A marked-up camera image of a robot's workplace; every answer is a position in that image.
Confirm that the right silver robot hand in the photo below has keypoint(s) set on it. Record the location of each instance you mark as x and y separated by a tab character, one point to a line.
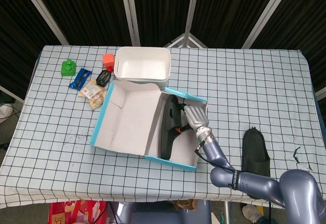
197	117

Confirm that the black slipper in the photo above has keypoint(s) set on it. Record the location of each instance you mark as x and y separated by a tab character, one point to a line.
168	137
254	147

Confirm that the blue shoe box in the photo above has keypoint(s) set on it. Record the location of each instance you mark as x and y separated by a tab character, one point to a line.
132	124

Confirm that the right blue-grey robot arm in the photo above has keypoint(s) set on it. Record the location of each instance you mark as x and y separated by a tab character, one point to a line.
254	183

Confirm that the blue checked tablecloth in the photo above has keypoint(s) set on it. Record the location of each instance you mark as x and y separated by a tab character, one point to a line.
254	81

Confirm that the white plastic bin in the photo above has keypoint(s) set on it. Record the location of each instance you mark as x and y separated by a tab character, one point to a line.
142	63

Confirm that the white metal stand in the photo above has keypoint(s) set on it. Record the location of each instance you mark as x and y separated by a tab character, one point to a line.
186	39

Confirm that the metal table leg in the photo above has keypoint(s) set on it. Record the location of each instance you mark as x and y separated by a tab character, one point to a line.
225	212

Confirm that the small red object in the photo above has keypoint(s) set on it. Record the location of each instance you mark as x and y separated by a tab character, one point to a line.
109	69

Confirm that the small black packet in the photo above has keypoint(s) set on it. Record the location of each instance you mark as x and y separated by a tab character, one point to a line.
103	78

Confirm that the orange cube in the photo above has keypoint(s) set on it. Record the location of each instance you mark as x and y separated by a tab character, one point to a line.
108	59

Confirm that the clear snack bag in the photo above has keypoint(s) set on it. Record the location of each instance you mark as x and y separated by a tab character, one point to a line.
93	94

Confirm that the grey sneaker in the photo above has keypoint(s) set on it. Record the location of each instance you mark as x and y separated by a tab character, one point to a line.
250	212

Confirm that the blue snack packet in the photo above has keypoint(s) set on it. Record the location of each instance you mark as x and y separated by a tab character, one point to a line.
79	79

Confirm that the green toy block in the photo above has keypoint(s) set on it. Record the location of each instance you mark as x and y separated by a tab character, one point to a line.
68	68

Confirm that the black folding screen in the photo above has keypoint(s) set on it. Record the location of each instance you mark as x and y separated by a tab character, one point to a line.
89	10

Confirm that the red patterned bag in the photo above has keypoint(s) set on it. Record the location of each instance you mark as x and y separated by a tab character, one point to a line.
76	212

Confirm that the white shoe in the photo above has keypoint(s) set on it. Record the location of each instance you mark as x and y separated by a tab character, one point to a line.
5	110

